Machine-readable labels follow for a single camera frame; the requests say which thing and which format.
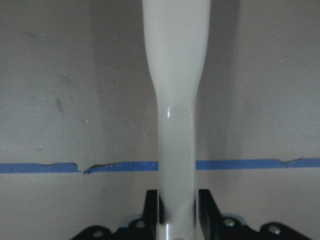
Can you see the beige hand brush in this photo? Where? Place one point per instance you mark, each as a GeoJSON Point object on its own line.
{"type": "Point", "coordinates": [176, 37]}

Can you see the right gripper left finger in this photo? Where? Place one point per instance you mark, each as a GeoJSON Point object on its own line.
{"type": "Point", "coordinates": [153, 213]}

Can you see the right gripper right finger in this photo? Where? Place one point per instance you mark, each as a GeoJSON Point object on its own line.
{"type": "Point", "coordinates": [210, 217]}

